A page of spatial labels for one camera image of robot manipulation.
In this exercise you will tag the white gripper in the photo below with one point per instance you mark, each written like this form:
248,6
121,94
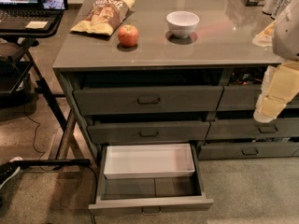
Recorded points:
287,36

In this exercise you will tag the grey counter cabinet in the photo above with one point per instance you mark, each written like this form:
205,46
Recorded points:
218,53

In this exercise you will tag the black smartphone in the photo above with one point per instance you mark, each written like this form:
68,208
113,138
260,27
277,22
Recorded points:
53,4

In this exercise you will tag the white plastic tray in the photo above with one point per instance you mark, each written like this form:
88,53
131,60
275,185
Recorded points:
149,161

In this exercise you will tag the white bowl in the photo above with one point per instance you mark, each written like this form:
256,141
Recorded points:
182,23

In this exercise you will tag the grey drawer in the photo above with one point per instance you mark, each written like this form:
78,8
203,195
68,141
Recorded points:
137,100
149,196
227,151
239,97
148,132
249,128

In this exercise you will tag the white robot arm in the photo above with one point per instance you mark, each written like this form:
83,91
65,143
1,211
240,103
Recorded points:
285,33

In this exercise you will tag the yellow chip bag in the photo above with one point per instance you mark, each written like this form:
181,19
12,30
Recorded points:
104,17

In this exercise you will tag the red apple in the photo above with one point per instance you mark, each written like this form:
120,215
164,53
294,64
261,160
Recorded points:
128,35

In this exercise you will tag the black and white shoe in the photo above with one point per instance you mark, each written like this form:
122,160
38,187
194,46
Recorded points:
9,170

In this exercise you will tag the black laptop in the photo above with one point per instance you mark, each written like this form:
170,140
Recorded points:
26,16

